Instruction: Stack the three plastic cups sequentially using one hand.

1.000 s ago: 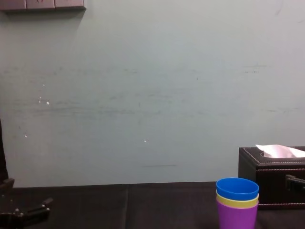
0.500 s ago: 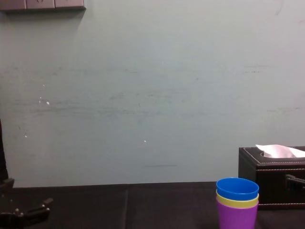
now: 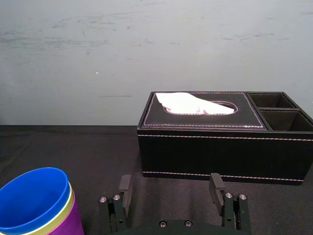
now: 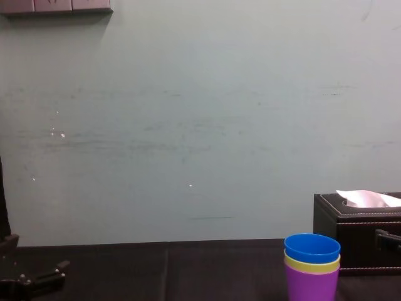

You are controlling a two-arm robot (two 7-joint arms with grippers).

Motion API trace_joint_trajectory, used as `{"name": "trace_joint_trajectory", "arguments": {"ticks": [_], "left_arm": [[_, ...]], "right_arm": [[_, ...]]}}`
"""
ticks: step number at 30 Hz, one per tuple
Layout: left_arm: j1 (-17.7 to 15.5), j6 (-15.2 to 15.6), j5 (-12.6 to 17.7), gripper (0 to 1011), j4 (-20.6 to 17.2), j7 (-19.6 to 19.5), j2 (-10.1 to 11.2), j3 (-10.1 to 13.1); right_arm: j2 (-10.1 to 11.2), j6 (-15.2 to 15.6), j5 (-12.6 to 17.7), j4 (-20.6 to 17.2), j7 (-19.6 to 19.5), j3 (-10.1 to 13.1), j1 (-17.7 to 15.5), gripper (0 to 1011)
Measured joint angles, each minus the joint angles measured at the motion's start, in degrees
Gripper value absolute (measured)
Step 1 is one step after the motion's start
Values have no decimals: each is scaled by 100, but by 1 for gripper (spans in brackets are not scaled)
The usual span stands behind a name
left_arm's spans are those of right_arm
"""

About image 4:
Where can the yellow plastic cup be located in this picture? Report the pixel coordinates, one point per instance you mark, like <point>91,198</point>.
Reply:
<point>293,264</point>

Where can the black table cloth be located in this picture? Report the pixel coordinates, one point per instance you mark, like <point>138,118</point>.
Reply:
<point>175,272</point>

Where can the dark wall socket panel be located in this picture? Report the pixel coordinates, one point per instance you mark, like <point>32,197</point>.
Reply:
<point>56,6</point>

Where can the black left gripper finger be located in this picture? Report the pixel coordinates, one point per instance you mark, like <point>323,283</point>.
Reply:
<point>8,255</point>
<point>44,282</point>

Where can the black leather tissue box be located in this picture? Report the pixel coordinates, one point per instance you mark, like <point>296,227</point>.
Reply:
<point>360,244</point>

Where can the black upright post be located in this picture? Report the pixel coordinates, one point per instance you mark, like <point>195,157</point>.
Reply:
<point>3,203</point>

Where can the blue plastic cup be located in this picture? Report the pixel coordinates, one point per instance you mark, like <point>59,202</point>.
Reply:
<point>313,252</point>

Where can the white tissue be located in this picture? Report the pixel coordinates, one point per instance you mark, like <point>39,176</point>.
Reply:
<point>365,198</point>

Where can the purple plastic cup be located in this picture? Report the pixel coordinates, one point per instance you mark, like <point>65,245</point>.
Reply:
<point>311,287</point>

